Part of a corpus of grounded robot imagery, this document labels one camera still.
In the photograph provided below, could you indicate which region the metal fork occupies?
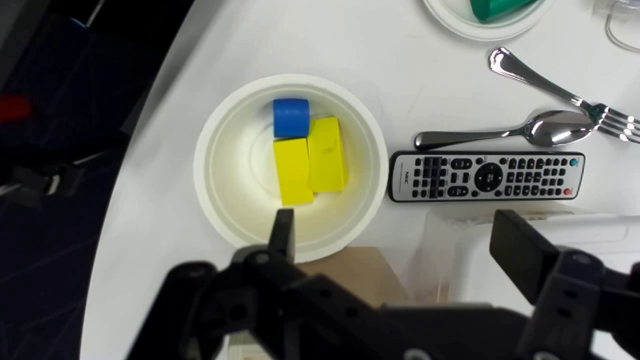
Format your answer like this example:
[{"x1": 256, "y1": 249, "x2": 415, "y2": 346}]
[{"x1": 485, "y1": 43, "x2": 640, "y2": 145}]

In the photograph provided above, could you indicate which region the metal spoon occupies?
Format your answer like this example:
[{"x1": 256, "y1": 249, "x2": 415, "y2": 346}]
[{"x1": 411, "y1": 108, "x2": 597, "y2": 152}]

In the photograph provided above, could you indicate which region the small white plate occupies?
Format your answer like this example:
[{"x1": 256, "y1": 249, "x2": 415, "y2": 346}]
[{"x1": 419, "y1": 0, "x2": 556, "y2": 43}]

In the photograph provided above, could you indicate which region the blue block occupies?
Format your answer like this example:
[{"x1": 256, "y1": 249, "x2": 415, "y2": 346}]
[{"x1": 272, "y1": 95, "x2": 311, "y2": 142}]

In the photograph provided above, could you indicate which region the yellow block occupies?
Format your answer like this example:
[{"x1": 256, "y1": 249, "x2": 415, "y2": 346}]
[
  {"x1": 306, "y1": 115, "x2": 349, "y2": 196},
  {"x1": 272, "y1": 136, "x2": 315, "y2": 208}
]

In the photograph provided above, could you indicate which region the green block toy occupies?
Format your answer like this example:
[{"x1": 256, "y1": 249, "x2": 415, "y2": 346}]
[{"x1": 467, "y1": 0, "x2": 540, "y2": 25}]

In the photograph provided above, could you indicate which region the white bowl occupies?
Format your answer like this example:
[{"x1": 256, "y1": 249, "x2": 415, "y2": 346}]
[{"x1": 192, "y1": 72, "x2": 390, "y2": 265}]

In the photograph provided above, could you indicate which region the black remote control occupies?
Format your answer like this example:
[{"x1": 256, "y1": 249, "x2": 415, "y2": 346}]
[{"x1": 385, "y1": 150, "x2": 587, "y2": 203}]

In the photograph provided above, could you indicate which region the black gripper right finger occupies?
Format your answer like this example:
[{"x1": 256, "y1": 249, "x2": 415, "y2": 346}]
[{"x1": 487, "y1": 208, "x2": 606, "y2": 360}]

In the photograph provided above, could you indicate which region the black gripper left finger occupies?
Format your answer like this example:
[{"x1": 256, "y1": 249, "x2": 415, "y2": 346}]
[{"x1": 125, "y1": 208, "x2": 375, "y2": 360}]

